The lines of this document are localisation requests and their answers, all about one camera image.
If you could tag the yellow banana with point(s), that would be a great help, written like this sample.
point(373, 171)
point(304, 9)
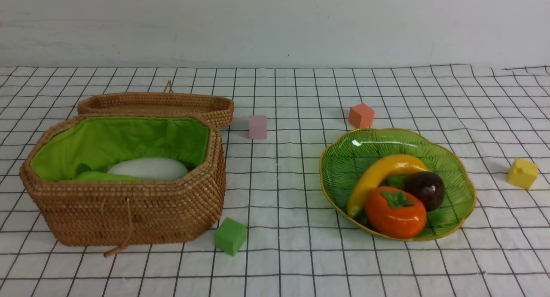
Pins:
point(375, 174)

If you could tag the white radish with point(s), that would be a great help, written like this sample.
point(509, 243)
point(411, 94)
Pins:
point(150, 168)

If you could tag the orange persimmon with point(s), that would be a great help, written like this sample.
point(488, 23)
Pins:
point(395, 213)

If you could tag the green bitter gourd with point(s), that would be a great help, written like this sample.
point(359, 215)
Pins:
point(103, 176)

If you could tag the pink foam cube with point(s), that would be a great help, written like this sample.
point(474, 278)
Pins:
point(258, 127)

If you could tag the wicker basket lid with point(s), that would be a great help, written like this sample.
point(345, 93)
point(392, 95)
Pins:
point(218, 111)

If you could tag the green leaf glass plate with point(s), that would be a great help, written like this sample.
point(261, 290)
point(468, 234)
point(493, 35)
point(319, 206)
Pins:
point(342, 163)

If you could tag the orange foam cube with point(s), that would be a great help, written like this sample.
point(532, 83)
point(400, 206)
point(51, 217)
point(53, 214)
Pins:
point(361, 116)

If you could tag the green foam cube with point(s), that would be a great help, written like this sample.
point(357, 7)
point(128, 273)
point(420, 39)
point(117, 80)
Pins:
point(230, 236)

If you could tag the woven wicker basket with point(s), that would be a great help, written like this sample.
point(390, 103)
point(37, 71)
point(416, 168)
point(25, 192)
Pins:
point(120, 213)

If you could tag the yellow foam cube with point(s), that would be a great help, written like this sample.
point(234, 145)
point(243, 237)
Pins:
point(522, 173)

